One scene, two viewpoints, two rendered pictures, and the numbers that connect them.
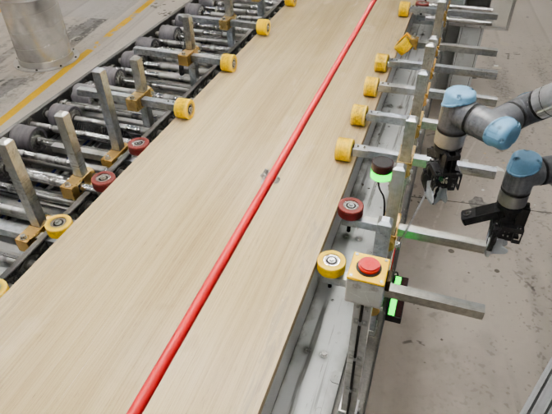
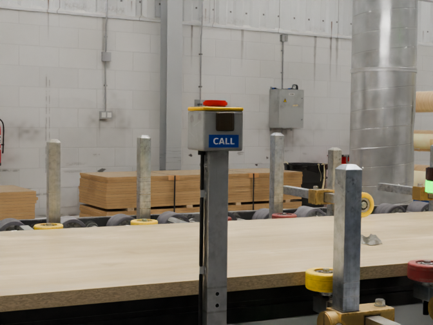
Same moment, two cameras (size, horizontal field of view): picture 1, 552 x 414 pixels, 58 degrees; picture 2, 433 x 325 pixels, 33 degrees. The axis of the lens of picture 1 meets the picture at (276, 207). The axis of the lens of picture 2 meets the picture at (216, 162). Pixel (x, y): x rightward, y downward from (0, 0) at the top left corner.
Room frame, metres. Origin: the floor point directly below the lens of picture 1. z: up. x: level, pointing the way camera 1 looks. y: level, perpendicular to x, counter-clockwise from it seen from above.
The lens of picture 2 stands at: (-0.18, -1.04, 1.19)
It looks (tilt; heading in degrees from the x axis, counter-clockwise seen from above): 3 degrees down; 46
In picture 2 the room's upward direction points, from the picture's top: 1 degrees clockwise
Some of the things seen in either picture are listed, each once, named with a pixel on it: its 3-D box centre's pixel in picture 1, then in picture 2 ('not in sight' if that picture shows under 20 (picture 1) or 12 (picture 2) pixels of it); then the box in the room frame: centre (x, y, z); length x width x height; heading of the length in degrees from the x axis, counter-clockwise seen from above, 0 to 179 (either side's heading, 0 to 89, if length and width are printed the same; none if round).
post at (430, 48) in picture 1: (420, 100); not in sight; (1.83, -0.60, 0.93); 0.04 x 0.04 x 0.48; 70
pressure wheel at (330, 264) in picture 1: (330, 273); (325, 297); (0.97, -0.15, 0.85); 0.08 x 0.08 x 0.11
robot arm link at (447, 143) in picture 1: (451, 137); not in sight; (1.10, -0.46, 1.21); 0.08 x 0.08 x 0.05
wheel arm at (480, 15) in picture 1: (449, 11); not in sight; (2.80, -0.98, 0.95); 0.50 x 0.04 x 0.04; 70
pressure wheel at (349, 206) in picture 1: (349, 217); (426, 287); (1.21, -0.23, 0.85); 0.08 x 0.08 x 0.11
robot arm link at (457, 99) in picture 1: (457, 110); not in sight; (1.10, -0.45, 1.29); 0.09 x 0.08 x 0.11; 35
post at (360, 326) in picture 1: (355, 359); (211, 287); (0.64, -0.17, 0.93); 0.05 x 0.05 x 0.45; 70
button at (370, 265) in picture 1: (369, 266); (215, 106); (0.65, -0.17, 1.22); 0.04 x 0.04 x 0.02
